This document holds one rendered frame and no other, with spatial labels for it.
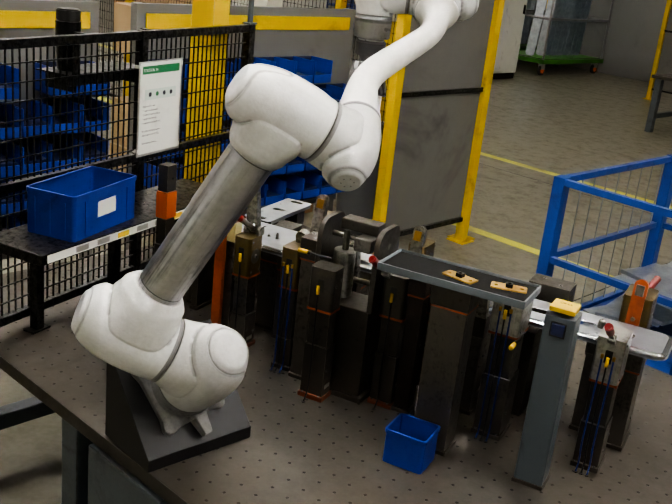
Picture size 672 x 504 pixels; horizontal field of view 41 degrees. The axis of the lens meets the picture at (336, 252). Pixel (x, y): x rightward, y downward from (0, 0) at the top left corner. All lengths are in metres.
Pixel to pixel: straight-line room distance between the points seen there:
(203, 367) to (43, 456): 1.64
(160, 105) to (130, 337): 1.29
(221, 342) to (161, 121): 1.28
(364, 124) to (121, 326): 0.65
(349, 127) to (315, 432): 0.90
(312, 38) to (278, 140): 3.52
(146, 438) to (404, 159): 3.72
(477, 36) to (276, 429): 3.99
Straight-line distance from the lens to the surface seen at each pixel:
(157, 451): 2.16
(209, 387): 2.01
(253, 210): 2.62
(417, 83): 5.53
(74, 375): 2.58
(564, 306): 2.12
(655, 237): 5.43
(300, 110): 1.72
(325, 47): 5.31
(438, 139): 5.82
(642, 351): 2.39
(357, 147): 1.76
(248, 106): 1.71
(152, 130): 3.08
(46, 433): 3.69
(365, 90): 1.90
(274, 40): 5.03
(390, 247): 2.39
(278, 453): 2.26
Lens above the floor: 1.89
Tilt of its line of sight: 19 degrees down
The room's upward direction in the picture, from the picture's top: 6 degrees clockwise
